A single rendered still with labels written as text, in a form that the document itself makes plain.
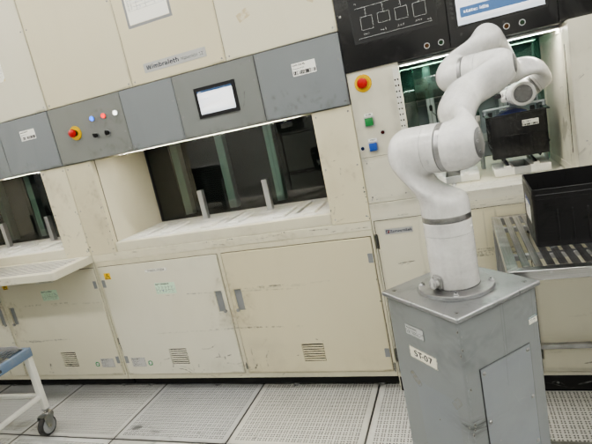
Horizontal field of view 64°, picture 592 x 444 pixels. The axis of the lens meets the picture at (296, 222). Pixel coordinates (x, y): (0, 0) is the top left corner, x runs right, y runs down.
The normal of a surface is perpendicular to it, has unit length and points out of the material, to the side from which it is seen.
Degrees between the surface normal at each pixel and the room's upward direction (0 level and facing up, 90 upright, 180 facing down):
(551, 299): 90
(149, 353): 90
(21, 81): 90
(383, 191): 90
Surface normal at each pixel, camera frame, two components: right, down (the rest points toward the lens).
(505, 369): 0.44, 0.09
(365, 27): -0.31, 0.26
